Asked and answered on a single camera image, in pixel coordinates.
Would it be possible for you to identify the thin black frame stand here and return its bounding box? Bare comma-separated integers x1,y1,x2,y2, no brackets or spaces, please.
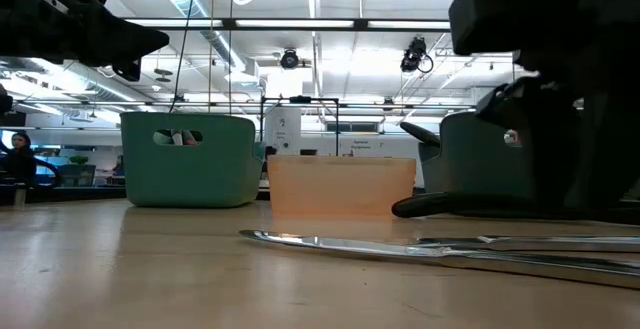
258,95,342,158

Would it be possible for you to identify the silver ventilation duct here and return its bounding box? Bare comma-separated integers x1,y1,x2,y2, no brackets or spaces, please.
149,0,261,78

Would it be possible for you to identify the person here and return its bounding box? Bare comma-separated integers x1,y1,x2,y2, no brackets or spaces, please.
0,131,39,186

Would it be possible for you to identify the hanging black cable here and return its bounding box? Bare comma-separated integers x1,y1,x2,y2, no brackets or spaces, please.
168,0,200,114

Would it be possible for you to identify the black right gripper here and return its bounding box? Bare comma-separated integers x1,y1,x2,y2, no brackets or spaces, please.
448,0,640,205

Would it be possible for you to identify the round black camera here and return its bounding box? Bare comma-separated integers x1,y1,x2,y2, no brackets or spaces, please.
278,47,301,71

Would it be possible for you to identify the green plastic bin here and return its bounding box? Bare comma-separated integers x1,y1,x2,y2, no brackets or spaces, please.
119,111,267,209

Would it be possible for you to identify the orange translucent plastic bin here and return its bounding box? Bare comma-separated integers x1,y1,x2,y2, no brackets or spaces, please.
266,154,418,219

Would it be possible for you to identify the blue-grey plastic bin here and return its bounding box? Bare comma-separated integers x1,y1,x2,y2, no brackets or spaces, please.
417,110,539,210

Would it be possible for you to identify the black camera with cable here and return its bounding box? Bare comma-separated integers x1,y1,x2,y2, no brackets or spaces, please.
398,35,435,76

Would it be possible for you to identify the black aluminium rig frame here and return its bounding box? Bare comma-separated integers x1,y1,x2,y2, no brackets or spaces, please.
0,16,452,206

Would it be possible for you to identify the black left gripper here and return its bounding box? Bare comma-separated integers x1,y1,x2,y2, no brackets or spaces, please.
0,0,170,83

